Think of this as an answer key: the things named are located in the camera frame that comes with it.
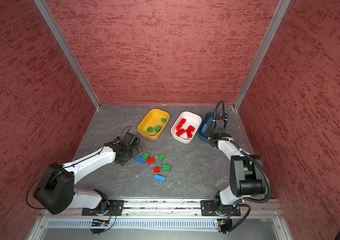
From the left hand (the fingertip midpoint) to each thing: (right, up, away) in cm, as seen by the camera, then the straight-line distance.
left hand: (134, 156), depth 88 cm
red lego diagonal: (+31, +21, +21) cm, 42 cm away
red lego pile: (+35, +12, +13) cm, 39 cm away
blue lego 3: (+48, +18, +17) cm, 54 cm away
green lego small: (+17, -1, +2) cm, 17 cm away
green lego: (+7, +15, +15) cm, 23 cm away
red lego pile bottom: (+10, -3, +2) cm, 10 cm away
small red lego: (+14, -7, -2) cm, 16 cm away
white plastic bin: (+38, +22, +22) cm, 49 cm away
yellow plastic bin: (+8, +22, +22) cm, 32 cm away
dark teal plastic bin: (+46, +21, +17) cm, 53 cm away
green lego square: (+20, -6, -3) cm, 21 cm away
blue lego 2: (+17, -11, -6) cm, 21 cm away
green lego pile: (+7, 0, +2) cm, 7 cm away
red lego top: (+37, +16, +19) cm, 44 cm away
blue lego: (+4, -3, +2) cm, 5 cm away
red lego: (+29, +13, +15) cm, 35 cm away
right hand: (+48, +17, +6) cm, 51 cm away
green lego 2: (+13, +16, +15) cm, 25 cm away
